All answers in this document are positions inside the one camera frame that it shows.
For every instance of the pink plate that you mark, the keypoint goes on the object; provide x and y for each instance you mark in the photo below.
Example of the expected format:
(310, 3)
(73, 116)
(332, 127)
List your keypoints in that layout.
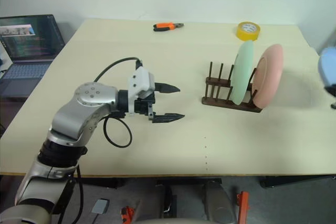
(267, 77)

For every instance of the grey foot pedal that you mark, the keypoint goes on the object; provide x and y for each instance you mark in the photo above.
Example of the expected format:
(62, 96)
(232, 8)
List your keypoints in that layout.
(99, 206)

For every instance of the open dark laptop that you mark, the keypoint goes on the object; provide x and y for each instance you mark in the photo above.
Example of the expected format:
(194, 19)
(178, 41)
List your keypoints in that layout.
(26, 37)

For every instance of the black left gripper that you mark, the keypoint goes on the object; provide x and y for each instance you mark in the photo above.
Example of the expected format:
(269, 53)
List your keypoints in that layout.
(144, 106)

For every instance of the orange-red metal bracket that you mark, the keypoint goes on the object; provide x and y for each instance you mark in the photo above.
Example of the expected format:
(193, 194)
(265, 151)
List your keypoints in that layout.
(242, 205)

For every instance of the small orange-red clamp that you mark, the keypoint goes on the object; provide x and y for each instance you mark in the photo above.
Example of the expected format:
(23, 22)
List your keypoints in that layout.
(127, 213)

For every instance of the brown wooden dish rack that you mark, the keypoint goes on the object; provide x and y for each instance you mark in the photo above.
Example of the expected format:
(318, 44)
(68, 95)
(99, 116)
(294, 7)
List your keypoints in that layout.
(218, 102)

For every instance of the yellow tape roll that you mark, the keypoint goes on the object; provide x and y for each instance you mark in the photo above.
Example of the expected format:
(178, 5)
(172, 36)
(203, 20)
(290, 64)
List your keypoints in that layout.
(248, 34)

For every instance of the black table frame bar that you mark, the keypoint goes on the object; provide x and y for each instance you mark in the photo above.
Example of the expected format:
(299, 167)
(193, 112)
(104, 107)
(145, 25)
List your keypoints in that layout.
(294, 180)

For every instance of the orange and black pliers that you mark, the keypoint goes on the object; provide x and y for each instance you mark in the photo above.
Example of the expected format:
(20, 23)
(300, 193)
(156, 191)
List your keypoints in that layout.
(165, 26)

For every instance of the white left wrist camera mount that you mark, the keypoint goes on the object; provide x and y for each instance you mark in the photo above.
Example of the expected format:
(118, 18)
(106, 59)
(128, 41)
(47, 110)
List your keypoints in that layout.
(140, 79)

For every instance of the green plate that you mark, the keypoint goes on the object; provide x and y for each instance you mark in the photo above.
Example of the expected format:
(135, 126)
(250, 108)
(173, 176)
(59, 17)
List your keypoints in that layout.
(242, 74)

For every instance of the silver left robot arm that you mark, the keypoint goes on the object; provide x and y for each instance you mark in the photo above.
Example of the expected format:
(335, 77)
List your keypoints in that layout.
(86, 98)

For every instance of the blue plate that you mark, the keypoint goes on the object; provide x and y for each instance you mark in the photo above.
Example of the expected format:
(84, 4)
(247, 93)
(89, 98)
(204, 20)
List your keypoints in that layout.
(328, 66)

